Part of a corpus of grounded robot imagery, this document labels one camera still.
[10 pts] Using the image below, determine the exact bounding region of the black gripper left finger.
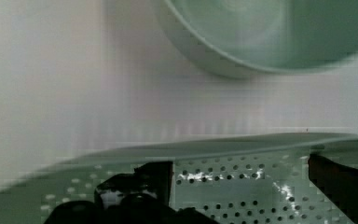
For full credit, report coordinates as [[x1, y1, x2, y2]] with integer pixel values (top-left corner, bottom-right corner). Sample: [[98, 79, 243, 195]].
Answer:
[[43, 161, 219, 224]]

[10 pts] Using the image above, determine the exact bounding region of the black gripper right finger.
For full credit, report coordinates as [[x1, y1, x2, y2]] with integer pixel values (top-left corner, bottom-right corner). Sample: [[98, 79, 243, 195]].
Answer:
[[308, 154, 358, 224]]

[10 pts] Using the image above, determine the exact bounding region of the green plastic strainer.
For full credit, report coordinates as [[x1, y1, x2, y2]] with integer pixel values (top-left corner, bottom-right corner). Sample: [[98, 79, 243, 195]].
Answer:
[[0, 133, 358, 224]]

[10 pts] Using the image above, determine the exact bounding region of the green plastic cup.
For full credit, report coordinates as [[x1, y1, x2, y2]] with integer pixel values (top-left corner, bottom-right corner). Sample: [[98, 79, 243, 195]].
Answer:
[[149, 0, 358, 78]]

